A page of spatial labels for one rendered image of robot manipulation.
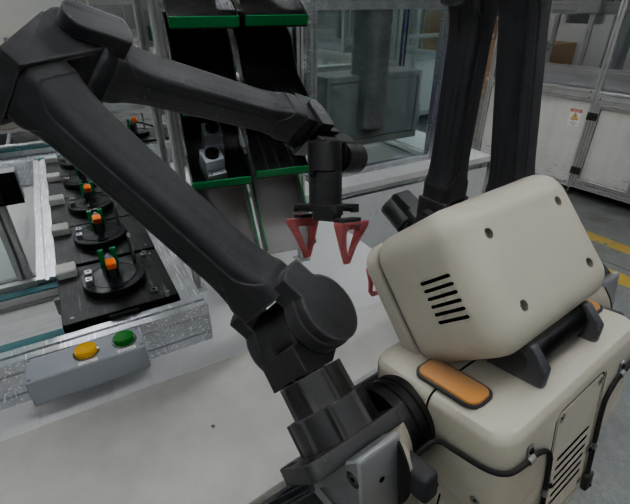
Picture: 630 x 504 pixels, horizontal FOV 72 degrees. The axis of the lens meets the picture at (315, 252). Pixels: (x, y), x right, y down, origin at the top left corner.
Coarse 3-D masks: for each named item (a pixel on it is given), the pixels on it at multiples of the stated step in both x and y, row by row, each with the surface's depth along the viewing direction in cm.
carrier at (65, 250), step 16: (64, 224) 127; (112, 224) 127; (128, 224) 131; (64, 240) 123; (80, 240) 118; (96, 240) 119; (112, 240) 119; (144, 240) 123; (64, 256) 115; (80, 256) 115; (96, 256) 115
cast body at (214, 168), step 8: (200, 152) 96; (208, 152) 94; (216, 152) 95; (200, 160) 98; (208, 160) 94; (216, 160) 95; (224, 160) 96; (200, 168) 100; (208, 168) 96; (216, 168) 97; (224, 168) 98; (208, 176) 96; (216, 176) 97; (224, 176) 98
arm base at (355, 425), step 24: (336, 360) 44; (312, 384) 42; (336, 384) 42; (360, 384) 45; (288, 408) 43; (312, 408) 41; (336, 408) 40; (360, 408) 41; (312, 432) 40; (336, 432) 40; (360, 432) 40; (384, 432) 41; (312, 456) 40; (336, 456) 38; (288, 480) 42; (312, 480) 37
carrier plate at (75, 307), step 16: (128, 256) 115; (80, 272) 108; (160, 272) 108; (64, 288) 102; (80, 288) 102; (144, 288) 102; (160, 288) 102; (64, 304) 97; (80, 304) 97; (96, 304) 97; (112, 304) 97; (128, 304) 97; (144, 304) 98; (160, 304) 100; (64, 320) 92; (80, 320) 92; (96, 320) 94
